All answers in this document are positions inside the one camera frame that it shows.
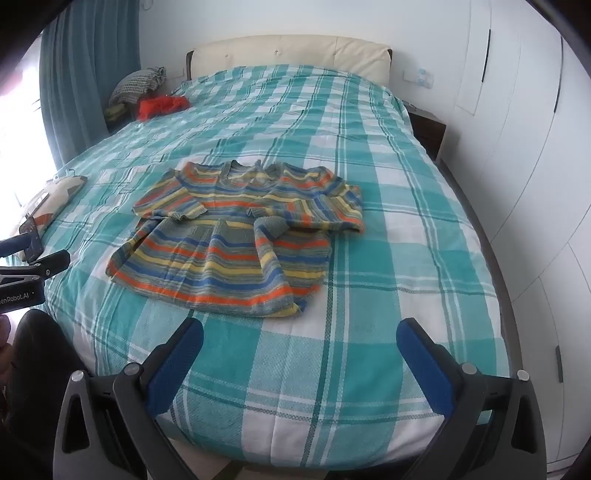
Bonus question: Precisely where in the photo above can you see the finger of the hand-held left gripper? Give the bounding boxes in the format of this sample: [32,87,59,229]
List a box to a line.
[0,250,71,284]
[0,216,45,265]

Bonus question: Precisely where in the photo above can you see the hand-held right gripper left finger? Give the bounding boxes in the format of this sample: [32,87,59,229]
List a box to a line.
[53,316,204,480]

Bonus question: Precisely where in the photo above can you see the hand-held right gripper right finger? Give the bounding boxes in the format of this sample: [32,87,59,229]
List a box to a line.
[323,318,549,480]

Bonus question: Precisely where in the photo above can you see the striped knit sweater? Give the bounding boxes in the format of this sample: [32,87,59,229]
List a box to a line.
[107,159,365,319]

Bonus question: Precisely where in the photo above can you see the patterned cushion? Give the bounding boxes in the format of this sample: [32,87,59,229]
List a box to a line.
[18,175,88,236]

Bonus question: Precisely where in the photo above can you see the person's dark pants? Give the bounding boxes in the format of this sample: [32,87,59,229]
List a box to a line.
[7,308,100,462]

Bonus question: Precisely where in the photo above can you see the teal plaid bed blanket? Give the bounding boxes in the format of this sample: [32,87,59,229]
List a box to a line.
[34,65,513,462]

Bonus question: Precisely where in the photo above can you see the teal curtain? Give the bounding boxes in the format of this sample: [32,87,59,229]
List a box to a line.
[39,0,141,167]

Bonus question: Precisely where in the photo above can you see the red fluffy cloth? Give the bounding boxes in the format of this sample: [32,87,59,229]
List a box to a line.
[137,95,191,121]

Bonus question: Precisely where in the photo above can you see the grey knit cloth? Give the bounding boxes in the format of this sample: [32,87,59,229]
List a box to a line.
[109,67,167,107]

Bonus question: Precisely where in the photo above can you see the white wardrobe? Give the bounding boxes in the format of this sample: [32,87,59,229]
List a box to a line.
[438,0,591,462]

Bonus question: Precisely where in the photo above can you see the dark wooden nightstand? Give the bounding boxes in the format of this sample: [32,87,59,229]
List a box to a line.
[406,104,448,162]

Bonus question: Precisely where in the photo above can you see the cream padded headboard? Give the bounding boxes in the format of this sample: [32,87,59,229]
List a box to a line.
[186,34,393,86]

